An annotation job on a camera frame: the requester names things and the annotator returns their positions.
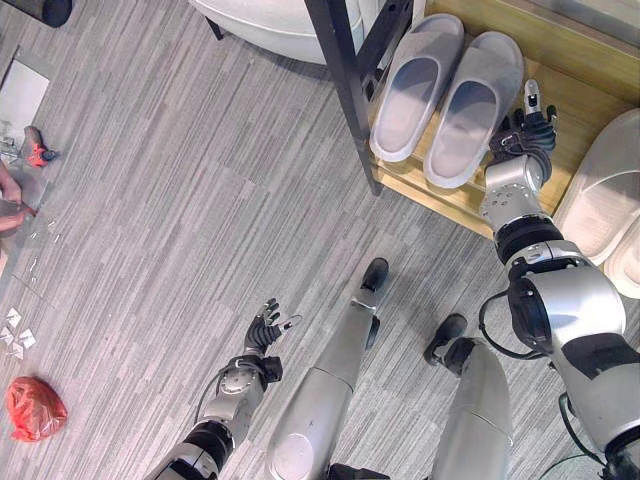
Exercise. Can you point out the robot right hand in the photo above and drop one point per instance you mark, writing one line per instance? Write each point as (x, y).
(531, 131)

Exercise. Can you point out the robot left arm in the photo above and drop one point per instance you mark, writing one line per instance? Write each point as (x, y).
(220, 415)

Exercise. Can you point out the person's hand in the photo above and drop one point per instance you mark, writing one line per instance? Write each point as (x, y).
(11, 200)

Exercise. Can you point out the grey slipper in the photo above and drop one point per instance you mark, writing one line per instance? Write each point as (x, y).
(417, 90)
(472, 110)

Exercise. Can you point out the beige slipper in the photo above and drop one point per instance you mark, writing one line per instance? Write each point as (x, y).
(625, 260)
(600, 200)

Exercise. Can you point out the black metal rack frame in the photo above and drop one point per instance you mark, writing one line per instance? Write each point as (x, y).
(356, 75)

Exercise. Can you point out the wooden shoe rack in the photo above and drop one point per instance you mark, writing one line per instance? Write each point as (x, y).
(565, 85)

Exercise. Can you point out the white round tub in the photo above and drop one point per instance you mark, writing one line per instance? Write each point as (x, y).
(280, 25)

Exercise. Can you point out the robot right leg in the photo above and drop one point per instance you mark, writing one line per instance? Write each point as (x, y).
(470, 400)

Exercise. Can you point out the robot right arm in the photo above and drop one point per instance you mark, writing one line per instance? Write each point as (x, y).
(560, 305)

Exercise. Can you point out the robot left leg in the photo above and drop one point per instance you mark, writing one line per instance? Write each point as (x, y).
(320, 385)

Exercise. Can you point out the dark round object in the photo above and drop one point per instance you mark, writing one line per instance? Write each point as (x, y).
(56, 11)

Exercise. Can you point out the red plastic bag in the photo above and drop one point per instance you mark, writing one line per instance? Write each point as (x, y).
(35, 409)

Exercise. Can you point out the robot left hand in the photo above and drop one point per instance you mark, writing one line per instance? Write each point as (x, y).
(261, 331)

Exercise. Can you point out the small white packet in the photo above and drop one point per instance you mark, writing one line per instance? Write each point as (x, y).
(18, 349)
(14, 317)
(27, 338)
(7, 336)

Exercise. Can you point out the white flat board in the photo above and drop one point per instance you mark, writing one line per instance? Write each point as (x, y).
(20, 95)

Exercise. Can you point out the red and grey tool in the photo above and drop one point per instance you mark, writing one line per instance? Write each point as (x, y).
(38, 148)

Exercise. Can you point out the robot leg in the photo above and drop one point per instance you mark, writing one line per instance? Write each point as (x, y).
(320, 385)
(470, 400)

